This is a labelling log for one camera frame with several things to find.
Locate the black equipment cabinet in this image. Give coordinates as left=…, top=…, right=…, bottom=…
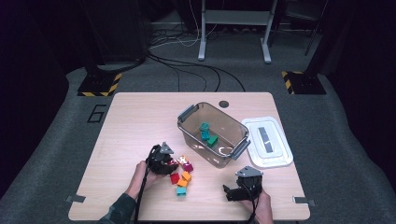
left=83, top=0, right=149, bottom=64

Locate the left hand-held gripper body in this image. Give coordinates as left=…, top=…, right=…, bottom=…
left=146, top=142, right=175, bottom=175

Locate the hand-held gripper black cable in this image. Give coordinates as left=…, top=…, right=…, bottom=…
left=245, top=179, right=262, bottom=224
left=134, top=144, right=163, bottom=224

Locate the white box lid grey handle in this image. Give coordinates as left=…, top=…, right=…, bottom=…
left=241, top=116, right=294, bottom=169

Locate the dark curtain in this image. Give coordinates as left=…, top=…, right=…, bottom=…
left=323, top=0, right=396, bottom=171
left=0, top=0, right=71, bottom=190

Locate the white floor cable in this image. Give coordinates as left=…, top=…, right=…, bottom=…
left=148, top=0, right=219, bottom=49

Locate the black yellow striped stand base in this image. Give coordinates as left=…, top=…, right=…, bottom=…
left=77, top=72, right=123, bottom=97
left=281, top=70, right=327, bottom=95

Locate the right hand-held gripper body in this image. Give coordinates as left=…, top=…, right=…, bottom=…
left=235, top=165, right=264, bottom=202

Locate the grey tape strip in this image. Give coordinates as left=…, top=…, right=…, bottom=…
left=292, top=195, right=317, bottom=207
left=64, top=194, right=87, bottom=203

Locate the transparent brown plastic storage box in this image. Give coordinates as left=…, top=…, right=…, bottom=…
left=177, top=101, right=251, bottom=169

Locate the right hand-held gripper black cable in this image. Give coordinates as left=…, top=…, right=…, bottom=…
left=245, top=179, right=262, bottom=224

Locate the black floor cable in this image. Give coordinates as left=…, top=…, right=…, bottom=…
left=148, top=55, right=222, bottom=92
left=148, top=57, right=181, bottom=92
left=148, top=52, right=247, bottom=92
left=155, top=60, right=208, bottom=92

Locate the left hand-held gripper black cable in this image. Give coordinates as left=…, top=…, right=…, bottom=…
left=134, top=144, right=163, bottom=224

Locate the person's right hand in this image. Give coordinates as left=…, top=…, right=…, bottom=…
left=242, top=189, right=275, bottom=220

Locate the person's left hand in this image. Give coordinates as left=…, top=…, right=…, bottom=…
left=125, top=161, right=166, bottom=200

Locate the white metal desk frame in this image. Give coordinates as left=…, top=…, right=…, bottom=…
left=197, top=0, right=279, bottom=64

